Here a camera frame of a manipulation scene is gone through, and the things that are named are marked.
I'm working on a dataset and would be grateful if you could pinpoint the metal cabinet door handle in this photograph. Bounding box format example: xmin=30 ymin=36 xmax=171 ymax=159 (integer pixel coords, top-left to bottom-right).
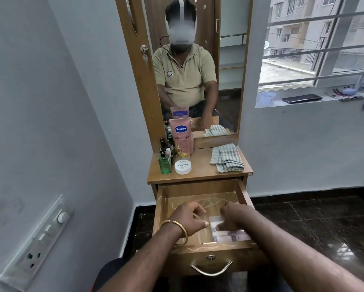
xmin=124 ymin=0 xmax=138 ymax=36

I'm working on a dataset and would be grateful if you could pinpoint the clear plastic box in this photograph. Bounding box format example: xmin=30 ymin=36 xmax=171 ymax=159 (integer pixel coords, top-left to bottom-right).
xmin=209 ymin=215 xmax=252 ymax=244

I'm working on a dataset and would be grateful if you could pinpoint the white plastic cup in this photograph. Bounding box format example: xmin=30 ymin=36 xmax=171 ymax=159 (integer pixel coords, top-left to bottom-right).
xmin=259 ymin=92 xmax=277 ymax=107

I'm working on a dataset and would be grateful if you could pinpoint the person's left forearm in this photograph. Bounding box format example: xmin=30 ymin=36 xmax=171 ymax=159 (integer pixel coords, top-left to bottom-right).
xmin=97 ymin=223 xmax=188 ymax=292

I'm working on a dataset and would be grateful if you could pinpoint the wooden drawer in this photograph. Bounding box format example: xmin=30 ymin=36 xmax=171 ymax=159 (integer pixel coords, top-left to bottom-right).
xmin=152 ymin=178 xmax=270 ymax=276

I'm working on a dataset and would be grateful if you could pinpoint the pink lotion tube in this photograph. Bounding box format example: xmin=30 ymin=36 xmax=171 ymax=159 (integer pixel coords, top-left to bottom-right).
xmin=169 ymin=117 xmax=194 ymax=160

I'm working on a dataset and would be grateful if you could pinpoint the black phone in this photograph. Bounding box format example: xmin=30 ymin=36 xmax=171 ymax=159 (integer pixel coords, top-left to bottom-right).
xmin=281 ymin=94 xmax=323 ymax=104

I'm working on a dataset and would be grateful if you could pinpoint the white wall switchboard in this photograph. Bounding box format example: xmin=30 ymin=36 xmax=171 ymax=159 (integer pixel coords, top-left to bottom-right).
xmin=0 ymin=195 xmax=74 ymax=292

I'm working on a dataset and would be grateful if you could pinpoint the wooden dressing table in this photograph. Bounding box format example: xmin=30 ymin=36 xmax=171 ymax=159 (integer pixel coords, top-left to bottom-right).
xmin=115 ymin=0 xmax=270 ymax=277

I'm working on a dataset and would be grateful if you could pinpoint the curved metal drawer handle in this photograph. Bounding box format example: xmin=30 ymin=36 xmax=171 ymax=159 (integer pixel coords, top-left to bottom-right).
xmin=189 ymin=260 xmax=233 ymax=277

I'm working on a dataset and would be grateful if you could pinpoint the white round jar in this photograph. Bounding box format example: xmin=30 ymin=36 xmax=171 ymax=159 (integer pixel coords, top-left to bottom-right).
xmin=174 ymin=159 xmax=192 ymax=175

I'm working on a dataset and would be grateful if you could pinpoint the person's right hand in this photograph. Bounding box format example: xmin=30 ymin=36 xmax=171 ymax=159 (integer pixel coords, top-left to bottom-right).
xmin=216 ymin=201 xmax=258 ymax=232

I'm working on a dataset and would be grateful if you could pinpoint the person's left hand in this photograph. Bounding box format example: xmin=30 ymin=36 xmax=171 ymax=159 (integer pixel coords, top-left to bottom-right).
xmin=169 ymin=201 xmax=210 ymax=238

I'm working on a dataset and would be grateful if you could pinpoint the person's right forearm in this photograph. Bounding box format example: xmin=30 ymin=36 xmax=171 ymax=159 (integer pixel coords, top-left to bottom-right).
xmin=235 ymin=210 xmax=364 ymax=292

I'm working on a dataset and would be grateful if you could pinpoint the green glass bottle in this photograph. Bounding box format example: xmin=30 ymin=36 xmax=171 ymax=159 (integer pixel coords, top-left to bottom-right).
xmin=158 ymin=151 xmax=172 ymax=175

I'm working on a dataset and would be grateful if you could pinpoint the checked folded cloth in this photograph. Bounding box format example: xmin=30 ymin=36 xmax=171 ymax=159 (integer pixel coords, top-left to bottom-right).
xmin=210 ymin=143 xmax=245 ymax=173

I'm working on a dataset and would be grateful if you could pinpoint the gold bangle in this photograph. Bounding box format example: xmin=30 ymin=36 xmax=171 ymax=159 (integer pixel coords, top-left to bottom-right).
xmin=160 ymin=220 xmax=189 ymax=247

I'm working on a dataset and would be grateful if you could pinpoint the metal window grille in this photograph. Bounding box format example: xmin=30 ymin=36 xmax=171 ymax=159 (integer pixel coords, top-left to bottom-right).
xmin=258 ymin=0 xmax=364 ymax=89

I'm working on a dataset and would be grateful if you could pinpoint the mirror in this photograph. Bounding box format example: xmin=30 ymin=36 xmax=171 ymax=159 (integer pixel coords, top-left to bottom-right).
xmin=142 ymin=0 xmax=253 ymax=135

